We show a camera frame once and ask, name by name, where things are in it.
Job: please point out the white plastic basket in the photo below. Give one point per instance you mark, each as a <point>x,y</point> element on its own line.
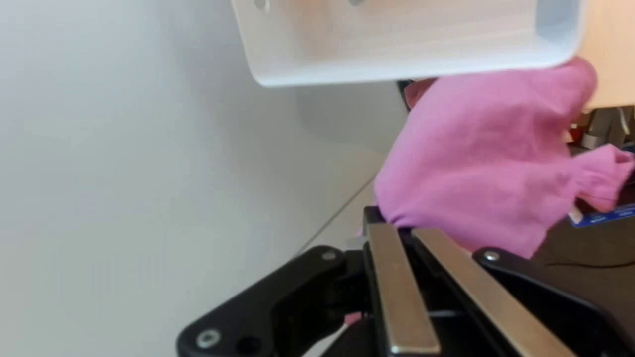
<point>398,47</point>

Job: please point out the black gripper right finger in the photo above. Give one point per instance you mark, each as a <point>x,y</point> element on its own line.
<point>529,318</point>

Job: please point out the pink cloth garment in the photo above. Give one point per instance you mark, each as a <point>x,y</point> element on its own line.
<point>489,160</point>

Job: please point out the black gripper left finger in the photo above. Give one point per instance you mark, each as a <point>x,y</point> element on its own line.
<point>398,291</point>

